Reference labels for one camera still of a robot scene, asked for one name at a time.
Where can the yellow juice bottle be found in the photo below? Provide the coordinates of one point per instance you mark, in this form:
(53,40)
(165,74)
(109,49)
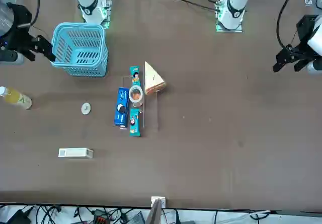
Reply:
(17,98)

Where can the wrapped triangle sandwich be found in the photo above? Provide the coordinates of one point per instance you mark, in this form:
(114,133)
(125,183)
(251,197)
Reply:
(152,76)

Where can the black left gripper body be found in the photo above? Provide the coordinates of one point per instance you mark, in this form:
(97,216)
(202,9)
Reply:
(307,27)

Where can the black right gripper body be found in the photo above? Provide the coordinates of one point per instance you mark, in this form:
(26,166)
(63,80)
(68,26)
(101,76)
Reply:
(21,20)

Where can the black power adapter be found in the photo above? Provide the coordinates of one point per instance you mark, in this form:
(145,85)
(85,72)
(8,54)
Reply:
(17,217)

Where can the white metal jar lid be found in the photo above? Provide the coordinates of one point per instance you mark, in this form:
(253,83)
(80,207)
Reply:
(86,109)

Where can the white wall socket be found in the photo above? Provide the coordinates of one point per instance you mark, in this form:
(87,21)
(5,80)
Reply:
(163,201)

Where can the grey foot pedal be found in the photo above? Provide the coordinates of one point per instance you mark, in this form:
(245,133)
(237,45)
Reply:
(137,219)

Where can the teal snack packet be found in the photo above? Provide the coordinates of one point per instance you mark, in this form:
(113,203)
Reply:
(134,128)
(134,70)

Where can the brown wooden board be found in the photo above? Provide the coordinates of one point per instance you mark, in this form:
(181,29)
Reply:
(154,214)

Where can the long white carton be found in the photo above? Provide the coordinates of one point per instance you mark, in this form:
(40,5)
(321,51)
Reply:
(75,152)

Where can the black and red device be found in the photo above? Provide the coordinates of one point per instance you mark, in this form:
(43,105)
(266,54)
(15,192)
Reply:
(99,219)

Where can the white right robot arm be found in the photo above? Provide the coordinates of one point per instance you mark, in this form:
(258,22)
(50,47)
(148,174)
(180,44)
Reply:
(90,0)

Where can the clear acrylic display shelf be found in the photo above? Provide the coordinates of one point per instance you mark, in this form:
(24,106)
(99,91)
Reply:
(151,113)

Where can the aluminium frame bracket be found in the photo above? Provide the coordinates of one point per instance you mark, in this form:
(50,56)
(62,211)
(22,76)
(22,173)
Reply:
(308,0)

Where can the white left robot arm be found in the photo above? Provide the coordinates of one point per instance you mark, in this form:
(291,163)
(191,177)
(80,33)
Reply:
(236,0)

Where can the blue Oreo box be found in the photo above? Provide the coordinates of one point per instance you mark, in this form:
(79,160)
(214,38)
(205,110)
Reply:
(122,95)

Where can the light blue plastic basket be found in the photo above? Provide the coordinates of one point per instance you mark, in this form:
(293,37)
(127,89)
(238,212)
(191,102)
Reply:
(78,25)

